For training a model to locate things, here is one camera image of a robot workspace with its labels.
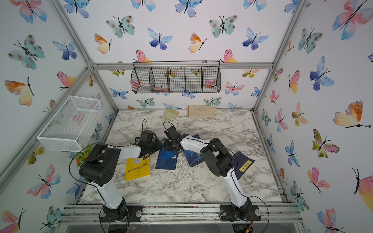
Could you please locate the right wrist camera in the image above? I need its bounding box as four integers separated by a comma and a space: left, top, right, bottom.
164, 126, 180, 141

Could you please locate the yellow cover book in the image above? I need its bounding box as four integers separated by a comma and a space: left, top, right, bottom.
125, 158, 150, 182

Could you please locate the black wire wall basket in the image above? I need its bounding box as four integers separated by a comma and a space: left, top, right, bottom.
130, 60, 221, 94

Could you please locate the potted flowers white pot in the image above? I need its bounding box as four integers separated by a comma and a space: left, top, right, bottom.
72, 145, 94, 168

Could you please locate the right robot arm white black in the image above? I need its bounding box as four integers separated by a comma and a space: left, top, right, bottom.
165, 129, 261, 222

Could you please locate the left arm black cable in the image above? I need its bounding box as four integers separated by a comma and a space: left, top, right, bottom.
68, 118, 155, 233

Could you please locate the white mesh wall basket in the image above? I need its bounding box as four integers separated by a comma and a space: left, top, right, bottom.
37, 96, 102, 152

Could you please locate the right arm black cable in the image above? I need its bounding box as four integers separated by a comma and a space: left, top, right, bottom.
162, 121, 270, 233

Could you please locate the blue Little Prince book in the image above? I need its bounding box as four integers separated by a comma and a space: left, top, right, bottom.
181, 136, 206, 167

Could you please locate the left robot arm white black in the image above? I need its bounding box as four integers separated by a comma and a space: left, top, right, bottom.
79, 130, 161, 223

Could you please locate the navy yellow-label book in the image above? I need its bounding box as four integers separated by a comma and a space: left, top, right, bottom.
232, 151, 255, 180

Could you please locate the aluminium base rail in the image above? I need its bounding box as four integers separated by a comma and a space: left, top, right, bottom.
58, 203, 303, 225

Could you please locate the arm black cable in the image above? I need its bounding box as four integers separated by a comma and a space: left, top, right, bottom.
68, 118, 155, 233
162, 121, 270, 233

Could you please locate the dark blue yellow-label book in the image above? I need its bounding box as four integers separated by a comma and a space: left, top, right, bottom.
155, 139, 178, 170

